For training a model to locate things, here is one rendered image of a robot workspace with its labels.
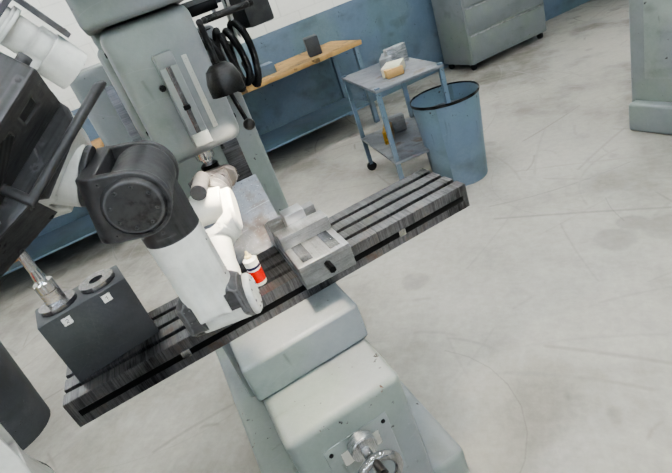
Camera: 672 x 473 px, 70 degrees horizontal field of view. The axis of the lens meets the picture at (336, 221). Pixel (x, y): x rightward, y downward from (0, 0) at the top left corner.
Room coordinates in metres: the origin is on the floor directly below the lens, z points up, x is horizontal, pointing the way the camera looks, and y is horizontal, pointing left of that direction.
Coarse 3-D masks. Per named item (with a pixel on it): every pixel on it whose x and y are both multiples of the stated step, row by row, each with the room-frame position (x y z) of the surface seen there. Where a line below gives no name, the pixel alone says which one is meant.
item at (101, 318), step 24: (96, 288) 1.09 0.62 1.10; (120, 288) 1.10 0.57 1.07; (48, 312) 1.04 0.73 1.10; (72, 312) 1.04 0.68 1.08; (96, 312) 1.06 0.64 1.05; (120, 312) 1.08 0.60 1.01; (144, 312) 1.10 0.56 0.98; (48, 336) 1.01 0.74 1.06; (72, 336) 1.03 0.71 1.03; (96, 336) 1.05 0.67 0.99; (120, 336) 1.07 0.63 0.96; (144, 336) 1.09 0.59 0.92; (72, 360) 1.01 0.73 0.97; (96, 360) 1.03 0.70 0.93
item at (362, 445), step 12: (360, 432) 0.79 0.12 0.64; (348, 444) 0.79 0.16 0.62; (360, 444) 0.77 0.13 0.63; (372, 444) 0.78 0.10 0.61; (360, 456) 0.77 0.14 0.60; (372, 456) 0.70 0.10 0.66; (384, 456) 0.70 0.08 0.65; (396, 456) 0.71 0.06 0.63; (360, 468) 0.70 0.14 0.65; (372, 468) 0.70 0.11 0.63; (384, 468) 0.67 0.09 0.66; (396, 468) 0.71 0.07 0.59
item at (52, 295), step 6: (54, 282) 1.09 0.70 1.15; (48, 288) 1.07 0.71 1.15; (54, 288) 1.08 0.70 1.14; (60, 288) 1.10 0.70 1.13; (42, 294) 1.06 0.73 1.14; (48, 294) 1.07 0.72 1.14; (54, 294) 1.07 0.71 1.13; (60, 294) 1.08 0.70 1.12; (42, 300) 1.07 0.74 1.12; (48, 300) 1.06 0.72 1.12; (54, 300) 1.07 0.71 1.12; (60, 300) 1.07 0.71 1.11; (48, 306) 1.07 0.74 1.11
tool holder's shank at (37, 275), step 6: (24, 252) 1.08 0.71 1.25; (18, 258) 1.08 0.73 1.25; (24, 258) 1.08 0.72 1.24; (30, 258) 1.09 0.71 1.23; (24, 264) 1.08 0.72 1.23; (30, 264) 1.08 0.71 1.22; (30, 270) 1.08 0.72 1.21; (36, 270) 1.08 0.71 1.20; (30, 276) 1.08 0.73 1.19; (36, 276) 1.07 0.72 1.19; (42, 276) 1.08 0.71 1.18; (36, 282) 1.08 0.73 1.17; (42, 282) 1.08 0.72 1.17
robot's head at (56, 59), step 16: (16, 16) 0.78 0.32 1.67; (16, 32) 0.77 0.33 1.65; (32, 32) 0.78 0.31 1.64; (48, 32) 0.80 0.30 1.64; (16, 48) 0.78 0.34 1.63; (32, 48) 0.78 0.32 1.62; (48, 48) 0.79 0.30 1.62; (64, 48) 0.80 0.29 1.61; (32, 64) 0.78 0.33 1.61; (48, 64) 0.78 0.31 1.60; (64, 64) 0.79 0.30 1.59; (80, 64) 0.80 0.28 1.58; (64, 80) 0.79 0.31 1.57
